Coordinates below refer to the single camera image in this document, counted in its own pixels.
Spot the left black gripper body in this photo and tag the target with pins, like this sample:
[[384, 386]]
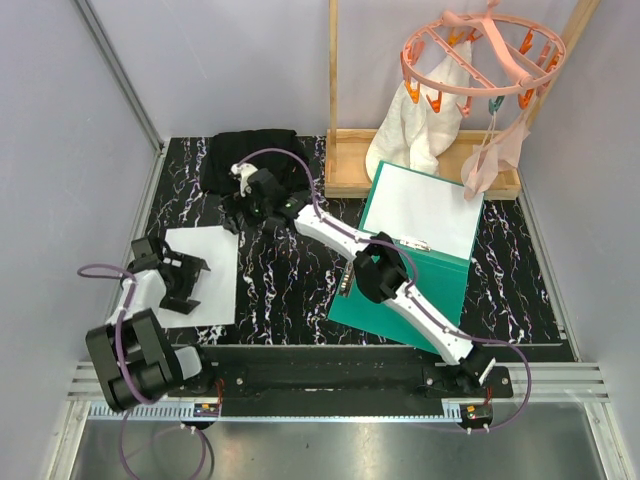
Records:
[[184, 281]]

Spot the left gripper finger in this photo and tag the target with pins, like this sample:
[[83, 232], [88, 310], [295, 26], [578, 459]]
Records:
[[173, 259], [178, 305]]

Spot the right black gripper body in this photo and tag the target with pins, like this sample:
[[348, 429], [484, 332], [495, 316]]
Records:
[[249, 207]]

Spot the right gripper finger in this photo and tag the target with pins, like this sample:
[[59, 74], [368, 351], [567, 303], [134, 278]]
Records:
[[232, 223], [271, 225]]

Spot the white paper sheet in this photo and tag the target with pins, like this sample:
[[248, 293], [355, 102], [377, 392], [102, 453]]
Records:
[[216, 288], [410, 205]]

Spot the green file folder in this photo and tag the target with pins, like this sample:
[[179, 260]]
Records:
[[441, 278]]

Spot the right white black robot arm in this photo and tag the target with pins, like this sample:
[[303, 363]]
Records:
[[384, 273]]

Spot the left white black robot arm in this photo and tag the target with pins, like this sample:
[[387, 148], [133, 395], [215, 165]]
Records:
[[134, 361]]

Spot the metal folder binding clasp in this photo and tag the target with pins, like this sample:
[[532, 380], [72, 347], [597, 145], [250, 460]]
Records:
[[415, 244]]

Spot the black folded cloth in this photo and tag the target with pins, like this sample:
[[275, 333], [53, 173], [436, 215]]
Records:
[[228, 148]]

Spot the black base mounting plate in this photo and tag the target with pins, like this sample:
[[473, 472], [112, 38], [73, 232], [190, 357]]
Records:
[[322, 383]]

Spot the white hanging towel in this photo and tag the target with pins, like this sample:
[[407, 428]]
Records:
[[414, 134]]

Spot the pink hanging mesh cloth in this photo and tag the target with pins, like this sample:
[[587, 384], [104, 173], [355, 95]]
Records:
[[494, 155]]

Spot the pink round clip hanger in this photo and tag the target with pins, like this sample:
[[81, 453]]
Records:
[[478, 55]]

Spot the wooden rack frame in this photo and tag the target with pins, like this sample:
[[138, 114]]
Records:
[[345, 172]]

